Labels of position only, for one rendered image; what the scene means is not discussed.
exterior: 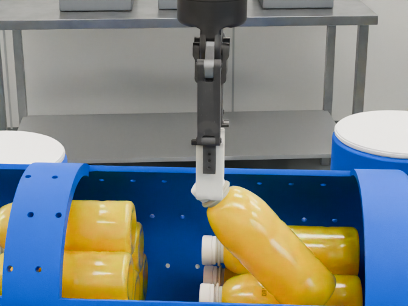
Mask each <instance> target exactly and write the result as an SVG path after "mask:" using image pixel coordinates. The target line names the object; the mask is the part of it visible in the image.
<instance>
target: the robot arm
mask: <svg viewBox="0 0 408 306"><path fill-rule="evenodd" d="M177 19H178V21H179V22H180V23H181V24H183V25H185V26H188V27H197V28H198V29H200V37H194V43H193V47H192V55H193V58H194V59H195V77H194V79H195V81H196V83H197V137H196V139H192V140H191V145H196V199H197V200H216V201H222V199H223V179H224V159H225V128H224V127H226V128H228V127H229V120H224V119H223V115H224V111H225V110H223V84H224V83H225V81H226V74H227V70H228V58H229V55H230V38H226V36H225V33H224V32H223V29H224V28H225V27H229V28H233V27H237V26H240V25H242V24H243V23H245V21H246V20H247V0H177Z"/></svg>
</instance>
